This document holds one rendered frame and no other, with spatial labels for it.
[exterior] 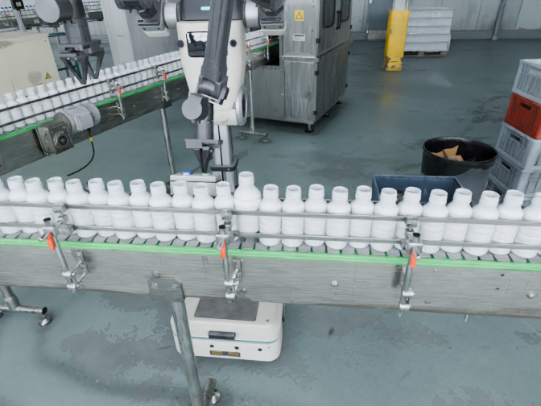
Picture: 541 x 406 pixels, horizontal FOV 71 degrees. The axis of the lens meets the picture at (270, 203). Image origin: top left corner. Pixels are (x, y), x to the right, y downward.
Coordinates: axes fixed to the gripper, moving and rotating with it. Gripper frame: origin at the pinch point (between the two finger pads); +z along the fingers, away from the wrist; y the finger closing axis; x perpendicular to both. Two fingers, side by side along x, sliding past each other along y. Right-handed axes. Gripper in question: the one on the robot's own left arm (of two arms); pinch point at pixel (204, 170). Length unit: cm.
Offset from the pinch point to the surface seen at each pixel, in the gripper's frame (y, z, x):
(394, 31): 186, -225, 691
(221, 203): 9.5, 6.9, -17.5
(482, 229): 74, 10, -17
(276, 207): 23.6, 7.2, -17.9
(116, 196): -18.7, 6.1, -17.7
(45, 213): -40.4, 12.2, -15.7
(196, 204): 3.1, 7.2, -18.1
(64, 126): -98, -14, 80
